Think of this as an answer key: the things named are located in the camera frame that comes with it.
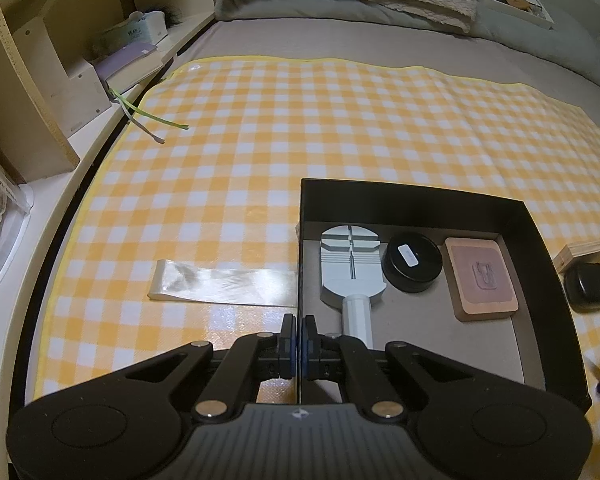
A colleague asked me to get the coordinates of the black cardboard box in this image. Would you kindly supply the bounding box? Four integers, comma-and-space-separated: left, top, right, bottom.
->
297, 178, 594, 414

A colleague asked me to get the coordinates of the tissue box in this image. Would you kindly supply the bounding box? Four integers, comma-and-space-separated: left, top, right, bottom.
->
90, 9, 170, 54

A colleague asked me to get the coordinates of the wooden bedside shelf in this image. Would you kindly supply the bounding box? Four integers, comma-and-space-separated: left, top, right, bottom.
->
0, 0, 217, 411

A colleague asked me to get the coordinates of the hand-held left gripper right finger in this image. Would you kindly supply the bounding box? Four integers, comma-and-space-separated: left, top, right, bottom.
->
301, 314, 478, 421

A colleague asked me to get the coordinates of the black earbud case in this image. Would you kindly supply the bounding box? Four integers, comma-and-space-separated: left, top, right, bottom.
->
564, 262, 600, 312

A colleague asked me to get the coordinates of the purple book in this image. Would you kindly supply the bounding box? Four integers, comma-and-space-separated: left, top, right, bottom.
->
92, 42, 174, 86

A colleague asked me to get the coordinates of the green ribbon bookmark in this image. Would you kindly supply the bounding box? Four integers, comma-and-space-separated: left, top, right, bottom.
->
110, 87, 190, 130

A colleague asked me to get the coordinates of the wooden board holder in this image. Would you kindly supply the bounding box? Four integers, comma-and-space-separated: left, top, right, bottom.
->
17, 14, 112, 139

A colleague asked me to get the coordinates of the doll in clear case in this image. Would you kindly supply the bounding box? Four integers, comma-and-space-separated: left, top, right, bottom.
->
0, 147, 34, 309

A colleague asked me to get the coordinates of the plywood block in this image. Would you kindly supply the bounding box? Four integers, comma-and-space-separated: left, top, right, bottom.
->
551, 236, 600, 275

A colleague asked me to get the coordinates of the grey watch link tool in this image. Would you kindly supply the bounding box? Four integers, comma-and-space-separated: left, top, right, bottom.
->
319, 225, 387, 349

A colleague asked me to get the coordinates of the black furry ball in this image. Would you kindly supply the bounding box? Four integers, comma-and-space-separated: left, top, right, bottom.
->
147, 2, 184, 29

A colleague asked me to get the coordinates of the clear plastic wrapper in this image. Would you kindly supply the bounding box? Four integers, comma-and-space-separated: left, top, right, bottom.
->
147, 258, 300, 307

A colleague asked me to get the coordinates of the white ribbon bookmark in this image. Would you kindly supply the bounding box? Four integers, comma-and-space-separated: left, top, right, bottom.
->
122, 104, 165, 145

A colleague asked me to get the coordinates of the black round tin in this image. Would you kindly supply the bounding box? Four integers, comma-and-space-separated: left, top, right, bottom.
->
382, 233, 444, 294

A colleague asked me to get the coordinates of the yellow checked mat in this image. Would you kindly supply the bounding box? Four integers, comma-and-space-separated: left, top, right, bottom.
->
27, 54, 600, 461

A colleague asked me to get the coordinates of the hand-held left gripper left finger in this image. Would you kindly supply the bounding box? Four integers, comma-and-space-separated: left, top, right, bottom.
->
114, 314, 299, 421

